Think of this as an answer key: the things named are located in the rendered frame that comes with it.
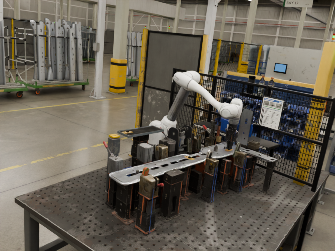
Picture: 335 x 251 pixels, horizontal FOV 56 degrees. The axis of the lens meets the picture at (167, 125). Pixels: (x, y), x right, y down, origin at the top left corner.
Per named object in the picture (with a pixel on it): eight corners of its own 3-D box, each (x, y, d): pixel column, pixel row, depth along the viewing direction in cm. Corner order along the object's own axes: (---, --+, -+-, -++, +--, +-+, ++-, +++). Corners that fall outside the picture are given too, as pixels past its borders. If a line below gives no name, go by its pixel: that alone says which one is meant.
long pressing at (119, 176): (126, 188, 192) (126, 186, 192) (105, 175, 208) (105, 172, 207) (248, 150, 289) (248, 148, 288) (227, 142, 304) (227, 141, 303)
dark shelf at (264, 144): (267, 151, 288) (268, 148, 287) (193, 125, 348) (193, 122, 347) (278, 147, 303) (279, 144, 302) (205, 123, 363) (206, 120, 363)
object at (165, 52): (197, 160, 525) (214, 35, 473) (192, 162, 514) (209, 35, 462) (136, 139, 599) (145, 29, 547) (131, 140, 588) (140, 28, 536)
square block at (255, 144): (249, 180, 295) (255, 143, 285) (241, 177, 300) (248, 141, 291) (253, 178, 300) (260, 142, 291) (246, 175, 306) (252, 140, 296)
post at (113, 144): (109, 195, 241) (112, 140, 229) (103, 191, 246) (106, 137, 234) (117, 192, 246) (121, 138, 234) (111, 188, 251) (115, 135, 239)
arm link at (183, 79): (190, 78, 280) (197, 76, 291) (173, 69, 286) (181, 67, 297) (184, 91, 286) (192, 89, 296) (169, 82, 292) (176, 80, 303)
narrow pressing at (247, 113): (246, 146, 296) (252, 110, 287) (236, 142, 303) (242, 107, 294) (247, 146, 296) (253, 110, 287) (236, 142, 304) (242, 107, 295)
